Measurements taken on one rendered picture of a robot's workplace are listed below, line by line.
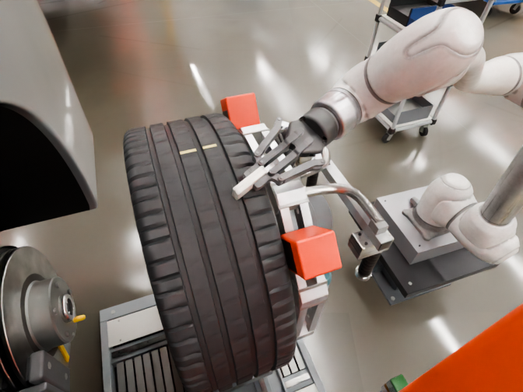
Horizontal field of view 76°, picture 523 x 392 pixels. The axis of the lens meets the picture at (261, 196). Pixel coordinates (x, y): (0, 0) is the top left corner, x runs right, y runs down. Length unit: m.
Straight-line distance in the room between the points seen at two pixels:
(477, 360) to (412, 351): 1.60
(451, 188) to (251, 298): 1.08
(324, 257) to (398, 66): 0.34
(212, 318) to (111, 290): 1.34
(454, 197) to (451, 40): 0.99
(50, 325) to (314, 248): 0.56
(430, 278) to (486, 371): 1.44
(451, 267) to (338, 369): 0.67
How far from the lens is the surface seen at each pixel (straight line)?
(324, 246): 0.59
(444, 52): 0.59
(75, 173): 1.12
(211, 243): 0.57
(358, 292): 1.86
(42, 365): 0.80
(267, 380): 1.47
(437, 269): 1.70
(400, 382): 1.03
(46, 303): 0.85
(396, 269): 1.62
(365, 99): 0.69
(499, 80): 1.06
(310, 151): 0.63
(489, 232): 1.44
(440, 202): 1.53
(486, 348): 0.22
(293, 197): 0.66
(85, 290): 1.96
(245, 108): 0.83
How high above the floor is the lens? 1.59
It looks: 48 degrees down
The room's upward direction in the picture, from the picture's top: 2 degrees clockwise
